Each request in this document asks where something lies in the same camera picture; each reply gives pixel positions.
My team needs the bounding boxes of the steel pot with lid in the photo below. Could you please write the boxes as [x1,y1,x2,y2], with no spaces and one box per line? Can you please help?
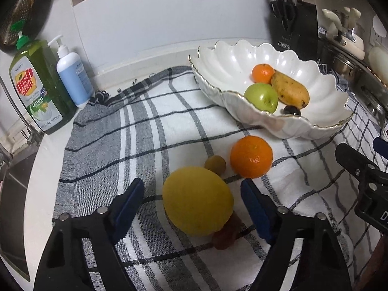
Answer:
[318,33,388,116]

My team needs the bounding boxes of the person's right forearm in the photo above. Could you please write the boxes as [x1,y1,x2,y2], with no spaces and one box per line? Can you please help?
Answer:
[353,230,388,291]

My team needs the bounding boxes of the small mandarin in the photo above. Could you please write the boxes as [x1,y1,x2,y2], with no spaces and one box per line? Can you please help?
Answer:
[251,64,276,85]

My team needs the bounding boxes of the hanging mesh strainer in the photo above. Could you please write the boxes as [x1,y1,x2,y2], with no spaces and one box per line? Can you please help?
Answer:
[0,0,41,52]

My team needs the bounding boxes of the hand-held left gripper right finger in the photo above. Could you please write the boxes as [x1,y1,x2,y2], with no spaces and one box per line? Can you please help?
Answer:
[240,178,354,291]

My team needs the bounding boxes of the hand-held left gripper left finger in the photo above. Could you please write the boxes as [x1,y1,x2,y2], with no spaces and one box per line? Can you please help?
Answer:
[33,177,145,291]

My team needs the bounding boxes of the reddish brown fruit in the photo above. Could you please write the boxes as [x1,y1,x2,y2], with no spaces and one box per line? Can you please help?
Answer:
[212,212,241,250]

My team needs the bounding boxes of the steel sink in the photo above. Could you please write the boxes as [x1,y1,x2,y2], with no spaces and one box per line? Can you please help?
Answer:
[0,145,34,282]

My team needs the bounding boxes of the green dish soap bottle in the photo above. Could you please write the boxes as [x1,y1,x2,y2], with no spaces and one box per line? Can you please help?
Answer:
[8,21,76,135]

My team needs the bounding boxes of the white blue pump bottle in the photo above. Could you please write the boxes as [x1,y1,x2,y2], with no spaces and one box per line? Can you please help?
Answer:
[48,35,94,109]

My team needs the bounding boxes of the small olive-green fruit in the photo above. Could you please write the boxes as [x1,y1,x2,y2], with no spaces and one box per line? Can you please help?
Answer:
[204,155,226,175]

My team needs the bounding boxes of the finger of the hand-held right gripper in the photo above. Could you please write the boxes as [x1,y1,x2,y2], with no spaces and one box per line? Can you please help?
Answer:
[373,136,388,158]
[335,142,388,185]

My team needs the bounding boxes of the stainless steel pot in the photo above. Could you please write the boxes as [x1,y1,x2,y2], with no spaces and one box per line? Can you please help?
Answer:
[317,36,364,76]

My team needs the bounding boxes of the spotted yellow banana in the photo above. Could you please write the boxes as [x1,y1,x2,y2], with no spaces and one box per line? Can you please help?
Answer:
[271,70,310,110]

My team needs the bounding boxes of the green apple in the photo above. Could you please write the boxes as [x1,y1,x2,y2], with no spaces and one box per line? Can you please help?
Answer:
[244,83,279,113]

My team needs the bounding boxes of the grey checked cloth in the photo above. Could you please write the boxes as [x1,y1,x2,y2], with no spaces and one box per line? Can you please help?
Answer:
[52,65,382,291]

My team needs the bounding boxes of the dark purple fruit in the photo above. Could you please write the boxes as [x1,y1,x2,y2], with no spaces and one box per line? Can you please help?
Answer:
[283,105,302,117]

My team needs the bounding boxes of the white scalloped bowl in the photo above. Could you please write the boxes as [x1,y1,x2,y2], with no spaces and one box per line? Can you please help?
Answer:
[188,39,355,140]

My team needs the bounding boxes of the large orange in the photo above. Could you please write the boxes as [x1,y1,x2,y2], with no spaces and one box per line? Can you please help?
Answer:
[230,136,273,179]

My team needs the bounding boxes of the cream saucepan with handle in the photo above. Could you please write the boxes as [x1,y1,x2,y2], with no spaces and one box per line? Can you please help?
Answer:
[322,8,366,59]

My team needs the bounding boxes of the metal faucet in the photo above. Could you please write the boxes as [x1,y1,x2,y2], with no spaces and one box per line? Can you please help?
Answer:
[0,76,41,147]

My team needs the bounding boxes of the large yellow lemon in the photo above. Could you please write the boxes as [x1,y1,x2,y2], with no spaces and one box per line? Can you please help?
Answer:
[162,167,234,237]

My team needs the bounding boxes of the black-handled kitchen scissors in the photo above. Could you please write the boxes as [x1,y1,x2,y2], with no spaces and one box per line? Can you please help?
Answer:
[270,1,298,33]

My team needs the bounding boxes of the black knife block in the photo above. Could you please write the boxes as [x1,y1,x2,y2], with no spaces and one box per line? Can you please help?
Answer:
[269,1,319,59]

